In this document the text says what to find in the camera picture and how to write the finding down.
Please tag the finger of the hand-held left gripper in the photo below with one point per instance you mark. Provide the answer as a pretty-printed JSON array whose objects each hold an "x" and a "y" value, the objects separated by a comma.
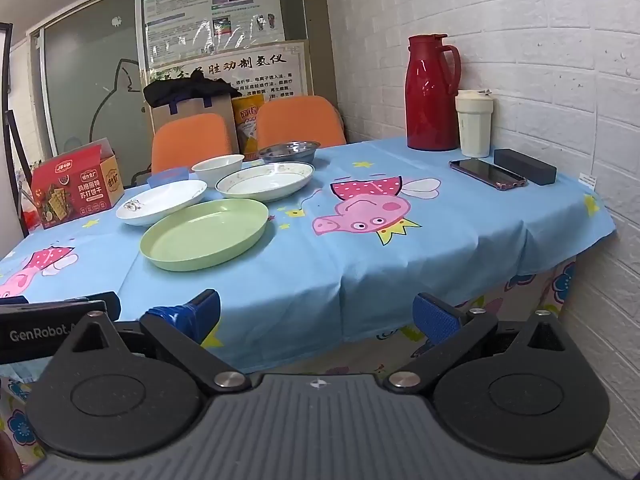
[{"x": 111, "y": 305}]

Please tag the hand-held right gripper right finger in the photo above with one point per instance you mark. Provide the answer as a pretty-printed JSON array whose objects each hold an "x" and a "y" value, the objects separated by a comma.
[{"x": 434, "y": 317}]

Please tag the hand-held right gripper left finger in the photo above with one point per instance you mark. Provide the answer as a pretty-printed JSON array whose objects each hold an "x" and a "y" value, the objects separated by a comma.
[{"x": 191, "y": 311}]

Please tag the green plastic plate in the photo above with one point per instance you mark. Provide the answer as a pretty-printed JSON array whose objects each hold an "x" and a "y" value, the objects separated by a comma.
[{"x": 200, "y": 235}]

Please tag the white plate with small print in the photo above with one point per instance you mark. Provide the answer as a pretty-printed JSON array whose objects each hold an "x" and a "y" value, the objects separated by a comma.
[{"x": 160, "y": 200}]

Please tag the white floral deep plate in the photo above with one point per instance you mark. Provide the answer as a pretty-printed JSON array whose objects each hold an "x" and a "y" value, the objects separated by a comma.
[{"x": 260, "y": 185}]

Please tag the stainless steel bowl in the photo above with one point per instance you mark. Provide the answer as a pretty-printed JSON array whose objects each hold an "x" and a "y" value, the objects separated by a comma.
[{"x": 287, "y": 152}]

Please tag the red biscuit box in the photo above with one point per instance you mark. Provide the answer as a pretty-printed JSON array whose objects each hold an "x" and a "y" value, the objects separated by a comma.
[{"x": 75, "y": 190}]

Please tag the blue plastic bowl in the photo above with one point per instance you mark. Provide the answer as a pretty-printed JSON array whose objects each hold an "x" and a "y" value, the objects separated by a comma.
[{"x": 167, "y": 176}]

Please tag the white ceramic bowl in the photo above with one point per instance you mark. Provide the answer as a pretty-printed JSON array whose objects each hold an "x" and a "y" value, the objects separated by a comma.
[{"x": 217, "y": 167}]

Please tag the smartphone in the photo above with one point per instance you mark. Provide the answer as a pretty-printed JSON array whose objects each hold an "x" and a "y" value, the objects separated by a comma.
[{"x": 487, "y": 172}]

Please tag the orange chair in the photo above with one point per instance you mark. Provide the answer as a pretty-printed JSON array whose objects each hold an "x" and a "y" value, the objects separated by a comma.
[
  {"x": 190, "y": 140},
  {"x": 300, "y": 120}
]

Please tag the black rectangular case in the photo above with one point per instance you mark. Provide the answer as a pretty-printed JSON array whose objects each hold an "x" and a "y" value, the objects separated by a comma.
[{"x": 525, "y": 165}]

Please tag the black stand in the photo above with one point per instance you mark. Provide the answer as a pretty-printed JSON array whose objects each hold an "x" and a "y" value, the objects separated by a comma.
[{"x": 15, "y": 150}]

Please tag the white tumbler cup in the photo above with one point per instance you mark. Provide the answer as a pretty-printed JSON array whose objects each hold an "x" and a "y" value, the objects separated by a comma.
[{"x": 474, "y": 130}]

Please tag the yellow snack bag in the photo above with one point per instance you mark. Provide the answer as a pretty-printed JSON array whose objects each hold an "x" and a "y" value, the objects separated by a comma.
[{"x": 246, "y": 120}]

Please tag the white tag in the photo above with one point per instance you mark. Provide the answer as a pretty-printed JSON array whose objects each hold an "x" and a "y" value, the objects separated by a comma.
[{"x": 587, "y": 182}]

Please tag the red thermos jug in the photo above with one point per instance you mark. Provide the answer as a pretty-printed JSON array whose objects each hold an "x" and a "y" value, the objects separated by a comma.
[{"x": 430, "y": 100}]

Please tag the black cloth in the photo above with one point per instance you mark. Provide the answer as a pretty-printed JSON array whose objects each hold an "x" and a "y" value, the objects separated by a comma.
[{"x": 185, "y": 91}]

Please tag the frosted glass partition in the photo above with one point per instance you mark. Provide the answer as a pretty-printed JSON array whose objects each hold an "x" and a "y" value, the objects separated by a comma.
[{"x": 90, "y": 60}]

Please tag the framed wall sign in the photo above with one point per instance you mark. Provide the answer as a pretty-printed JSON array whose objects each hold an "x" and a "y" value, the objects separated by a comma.
[{"x": 270, "y": 75}]

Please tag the glossy wall poster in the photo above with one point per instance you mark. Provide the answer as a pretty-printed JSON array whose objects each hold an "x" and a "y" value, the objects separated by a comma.
[{"x": 200, "y": 20}]

